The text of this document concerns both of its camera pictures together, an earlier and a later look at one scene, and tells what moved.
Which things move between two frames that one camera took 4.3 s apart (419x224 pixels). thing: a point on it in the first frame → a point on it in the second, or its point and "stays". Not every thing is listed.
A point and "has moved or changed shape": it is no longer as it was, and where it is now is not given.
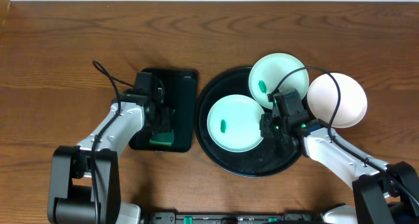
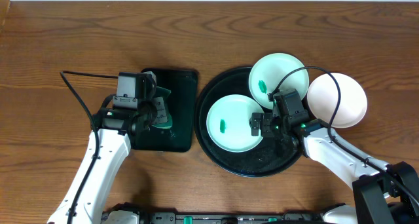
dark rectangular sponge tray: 179,86 stays
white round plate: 323,97 stays
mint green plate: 234,123 stays
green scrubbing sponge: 165,139 has moved or changed shape
